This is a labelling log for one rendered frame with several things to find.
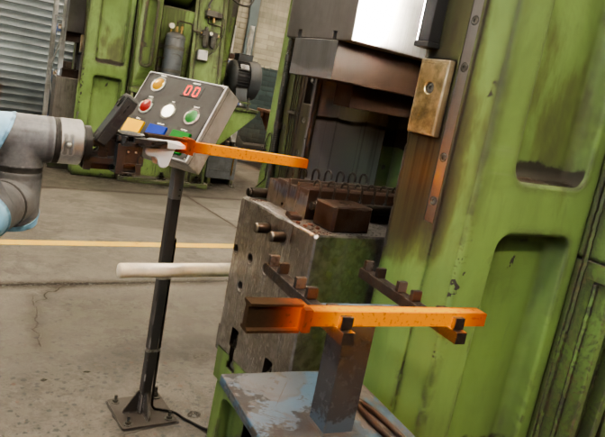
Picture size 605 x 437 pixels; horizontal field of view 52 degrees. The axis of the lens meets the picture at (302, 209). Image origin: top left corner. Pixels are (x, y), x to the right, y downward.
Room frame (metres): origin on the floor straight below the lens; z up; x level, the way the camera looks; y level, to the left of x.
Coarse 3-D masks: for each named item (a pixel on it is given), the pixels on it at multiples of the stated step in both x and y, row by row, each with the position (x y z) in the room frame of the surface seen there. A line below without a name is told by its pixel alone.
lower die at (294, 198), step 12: (276, 180) 1.68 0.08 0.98; (288, 180) 1.64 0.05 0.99; (312, 180) 1.66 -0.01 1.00; (276, 192) 1.67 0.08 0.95; (288, 192) 1.62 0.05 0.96; (300, 192) 1.57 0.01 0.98; (312, 192) 1.55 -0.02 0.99; (324, 192) 1.57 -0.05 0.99; (336, 192) 1.59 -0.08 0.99; (360, 192) 1.67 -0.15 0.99; (372, 192) 1.71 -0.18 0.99; (384, 192) 1.75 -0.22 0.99; (276, 204) 1.66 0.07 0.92; (288, 204) 1.61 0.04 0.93; (300, 204) 1.57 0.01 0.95; (312, 216) 1.56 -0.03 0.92; (372, 216) 1.67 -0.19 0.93; (384, 216) 1.70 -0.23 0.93
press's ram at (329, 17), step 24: (312, 0) 1.66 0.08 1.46; (336, 0) 1.58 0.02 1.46; (360, 0) 1.50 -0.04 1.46; (384, 0) 1.54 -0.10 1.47; (408, 0) 1.59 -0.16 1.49; (288, 24) 1.74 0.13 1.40; (312, 24) 1.64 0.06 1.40; (336, 24) 1.56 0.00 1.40; (360, 24) 1.51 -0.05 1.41; (384, 24) 1.55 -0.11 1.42; (408, 24) 1.59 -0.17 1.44; (384, 48) 1.56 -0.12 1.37; (408, 48) 1.60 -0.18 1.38
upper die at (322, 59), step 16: (304, 48) 1.66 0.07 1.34; (320, 48) 1.60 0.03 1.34; (336, 48) 1.54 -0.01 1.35; (352, 48) 1.57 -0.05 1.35; (368, 48) 1.60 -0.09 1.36; (304, 64) 1.65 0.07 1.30; (320, 64) 1.59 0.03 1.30; (336, 64) 1.55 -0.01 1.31; (352, 64) 1.57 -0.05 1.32; (368, 64) 1.60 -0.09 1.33; (384, 64) 1.63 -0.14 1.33; (400, 64) 1.66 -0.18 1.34; (416, 64) 1.69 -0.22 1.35; (336, 80) 1.55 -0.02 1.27; (352, 80) 1.58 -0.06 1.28; (368, 80) 1.61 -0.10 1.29; (384, 80) 1.64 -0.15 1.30; (400, 80) 1.67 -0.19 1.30; (416, 80) 1.70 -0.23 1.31
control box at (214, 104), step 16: (176, 80) 2.03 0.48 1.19; (192, 80) 2.01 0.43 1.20; (144, 96) 2.04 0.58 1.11; (160, 96) 2.02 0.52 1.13; (176, 96) 1.99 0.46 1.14; (192, 96) 1.96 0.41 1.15; (208, 96) 1.94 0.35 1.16; (224, 96) 1.93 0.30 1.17; (144, 112) 2.00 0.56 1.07; (160, 112) 1.97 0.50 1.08; (176, 112) 1.95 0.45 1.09; (208, 112) 1.90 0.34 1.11; (224, 112) 1.94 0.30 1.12; (144, 128) 1.96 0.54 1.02; (176, 128) 1.91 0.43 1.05; (192, 128) 1.89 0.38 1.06; (208, 128) 1.89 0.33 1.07; (176, 160) 1.84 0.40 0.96; (192, 160) 1.84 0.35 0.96
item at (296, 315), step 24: (264, 312) 0.82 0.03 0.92; (288, 312) 0.84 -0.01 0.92; (312, 312) 0.83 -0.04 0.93; (336, 312) 0.86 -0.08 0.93; (360, 312) 0.88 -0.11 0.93; (384, 312) 0.90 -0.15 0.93; (408, 312) 0.93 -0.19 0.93; (432, 312) 0.95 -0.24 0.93; (456, 312) 0.97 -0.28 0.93; (480, 312) 1.00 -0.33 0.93
